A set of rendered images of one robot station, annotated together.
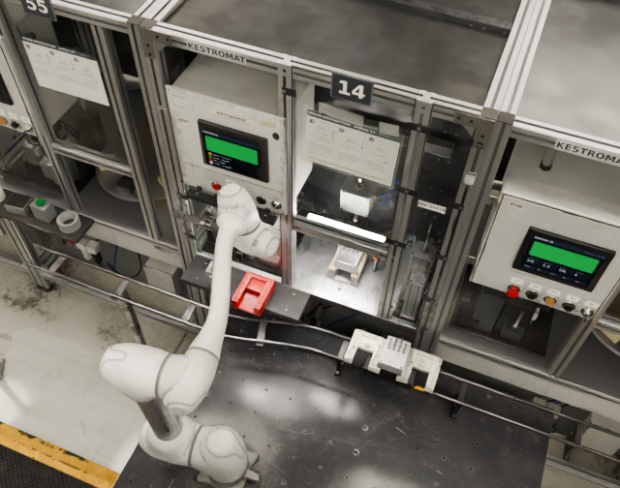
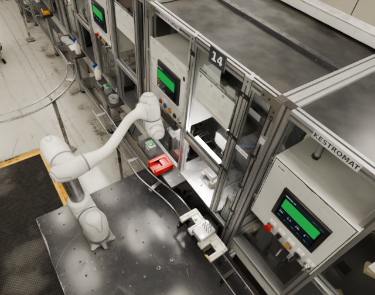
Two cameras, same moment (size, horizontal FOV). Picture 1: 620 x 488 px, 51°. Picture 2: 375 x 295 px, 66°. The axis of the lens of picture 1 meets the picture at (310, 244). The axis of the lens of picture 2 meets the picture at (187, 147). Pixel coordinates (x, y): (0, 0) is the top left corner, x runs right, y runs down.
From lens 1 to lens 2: 87 cm
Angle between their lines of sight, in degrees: 19
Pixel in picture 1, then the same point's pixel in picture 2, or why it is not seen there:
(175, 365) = (65, 156)
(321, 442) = (146, 251)
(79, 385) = (93, 174)
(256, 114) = (178, 62)
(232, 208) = (143, 103)
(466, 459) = not seen: outside the picture
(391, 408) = (191, 259)
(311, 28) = (225, 29)
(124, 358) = (48, 141)
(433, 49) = (282, 61)
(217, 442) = (91, 216)
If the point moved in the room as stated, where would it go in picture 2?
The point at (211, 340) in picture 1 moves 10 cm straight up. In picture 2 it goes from (92, 156) to (89, 144)
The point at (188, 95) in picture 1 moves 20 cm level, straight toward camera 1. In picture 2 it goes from (156, 44) to (142, 59)
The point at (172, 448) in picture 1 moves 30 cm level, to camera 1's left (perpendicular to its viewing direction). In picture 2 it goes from (72, 206) to (43, 184)
